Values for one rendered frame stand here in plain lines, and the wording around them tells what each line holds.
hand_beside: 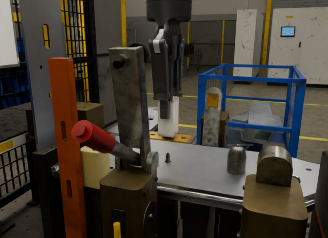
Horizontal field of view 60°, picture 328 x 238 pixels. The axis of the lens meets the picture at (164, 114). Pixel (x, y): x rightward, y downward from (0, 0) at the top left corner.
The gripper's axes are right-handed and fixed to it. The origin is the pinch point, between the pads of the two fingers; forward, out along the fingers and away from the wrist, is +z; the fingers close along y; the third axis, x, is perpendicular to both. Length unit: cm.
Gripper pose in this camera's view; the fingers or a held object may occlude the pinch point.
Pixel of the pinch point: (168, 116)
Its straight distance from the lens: 52.0
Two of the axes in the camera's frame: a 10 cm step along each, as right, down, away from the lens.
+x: -9.5, -0.8, 3.1
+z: 0.0, 9.7, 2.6
